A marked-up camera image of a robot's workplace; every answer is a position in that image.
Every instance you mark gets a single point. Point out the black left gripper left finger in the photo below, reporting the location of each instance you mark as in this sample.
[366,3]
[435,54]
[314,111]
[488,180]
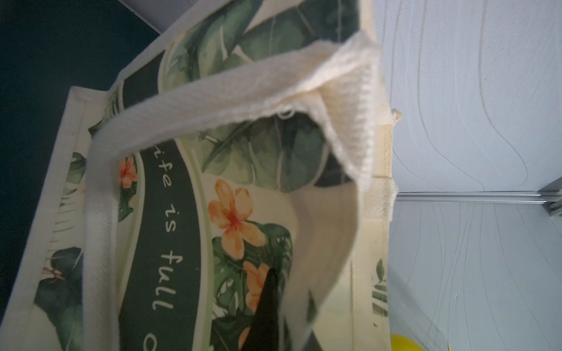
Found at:
[264,331]

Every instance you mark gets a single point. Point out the yellow plastic wine glass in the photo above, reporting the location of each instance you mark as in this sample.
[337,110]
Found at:
[404,343]

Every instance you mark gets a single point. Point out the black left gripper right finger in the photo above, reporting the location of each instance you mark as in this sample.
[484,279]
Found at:
[312,344]

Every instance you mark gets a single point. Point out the cream canvas tote bag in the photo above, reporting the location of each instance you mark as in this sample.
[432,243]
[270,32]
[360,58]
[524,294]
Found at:
[249,136]

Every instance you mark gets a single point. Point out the aluminium crossbar rail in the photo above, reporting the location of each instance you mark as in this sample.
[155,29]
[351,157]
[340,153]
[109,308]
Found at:
[549,197]

